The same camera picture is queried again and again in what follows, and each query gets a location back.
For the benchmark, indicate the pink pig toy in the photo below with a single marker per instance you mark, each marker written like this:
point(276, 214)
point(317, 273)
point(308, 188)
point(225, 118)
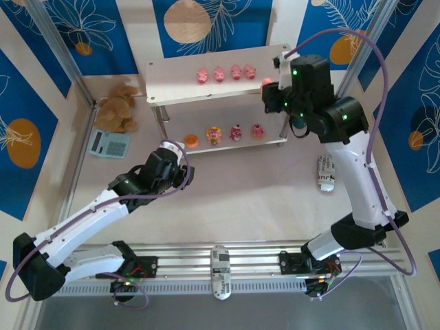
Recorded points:
point(268, 82)
point(203, 76)
point(219, 74)
point(236, 73)
point(250, 71)

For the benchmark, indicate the orange burger toy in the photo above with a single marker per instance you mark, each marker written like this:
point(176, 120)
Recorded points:
point(191, 141)

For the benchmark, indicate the pink cake figure toy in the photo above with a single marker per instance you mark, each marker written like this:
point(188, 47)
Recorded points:
point(258, 131)

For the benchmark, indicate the yellow flower figure toy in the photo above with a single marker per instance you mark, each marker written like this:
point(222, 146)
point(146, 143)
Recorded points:
point(213, 135)

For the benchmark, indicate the red strawberry figure toy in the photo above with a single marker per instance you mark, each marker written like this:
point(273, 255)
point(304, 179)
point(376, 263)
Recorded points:
point(236, 133)

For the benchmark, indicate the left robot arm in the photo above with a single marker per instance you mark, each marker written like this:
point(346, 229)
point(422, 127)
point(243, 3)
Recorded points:
point(86, 214)

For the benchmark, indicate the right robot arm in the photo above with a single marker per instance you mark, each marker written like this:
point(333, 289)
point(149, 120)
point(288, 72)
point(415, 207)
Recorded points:
point(357, 185)

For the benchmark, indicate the white two-tier shelf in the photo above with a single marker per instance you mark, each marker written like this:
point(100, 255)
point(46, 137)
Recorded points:
point(172, 79)

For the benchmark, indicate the light blue calculator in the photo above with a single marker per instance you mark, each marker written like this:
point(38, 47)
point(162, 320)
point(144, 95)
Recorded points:
point(113, 146)

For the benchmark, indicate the brown plush toy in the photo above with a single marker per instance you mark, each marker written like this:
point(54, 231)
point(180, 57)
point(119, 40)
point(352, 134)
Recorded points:
point(115, 110)

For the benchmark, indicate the newspaper print case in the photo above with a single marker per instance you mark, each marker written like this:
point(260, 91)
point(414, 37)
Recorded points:
point(325, 173)
point(221, 271)

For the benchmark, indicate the black controller board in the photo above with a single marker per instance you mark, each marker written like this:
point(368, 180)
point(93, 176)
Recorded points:
point(123, 287)
point(316, 288)

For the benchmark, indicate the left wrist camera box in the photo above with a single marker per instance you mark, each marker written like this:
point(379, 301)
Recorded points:
point(172, 148)

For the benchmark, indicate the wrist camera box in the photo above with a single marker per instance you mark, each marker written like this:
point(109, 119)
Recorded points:
point(285, 74)
point(172, 148)

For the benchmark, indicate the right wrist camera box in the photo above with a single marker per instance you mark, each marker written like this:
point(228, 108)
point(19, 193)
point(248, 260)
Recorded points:
point(285, 74)

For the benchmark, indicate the aluminium frame post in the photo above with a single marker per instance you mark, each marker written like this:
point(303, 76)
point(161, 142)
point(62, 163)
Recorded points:
point(58, 51)
point(364, 20)

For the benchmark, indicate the aluminium rail base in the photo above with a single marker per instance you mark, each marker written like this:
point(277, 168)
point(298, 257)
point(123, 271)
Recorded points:
point(185, 264)

